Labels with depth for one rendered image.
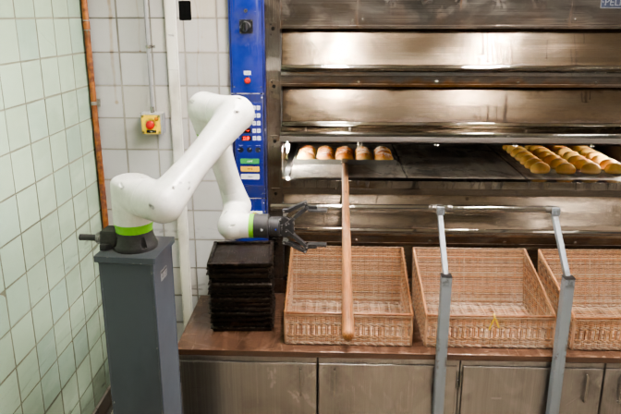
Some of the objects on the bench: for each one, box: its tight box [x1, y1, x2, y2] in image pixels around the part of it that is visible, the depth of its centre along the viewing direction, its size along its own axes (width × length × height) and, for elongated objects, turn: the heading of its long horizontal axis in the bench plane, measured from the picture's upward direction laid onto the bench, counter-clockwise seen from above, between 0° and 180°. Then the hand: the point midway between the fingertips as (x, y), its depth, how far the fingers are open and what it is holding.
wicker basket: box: [283, 246, 414, 347], centre depth 281 cm, size 49×56×28 cm
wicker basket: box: [538, 249, 621, 350], centre depth 277 cm, size 49×56×28 cm
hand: (323, 227), depth 228 cm, fingers open, 13 cm apart
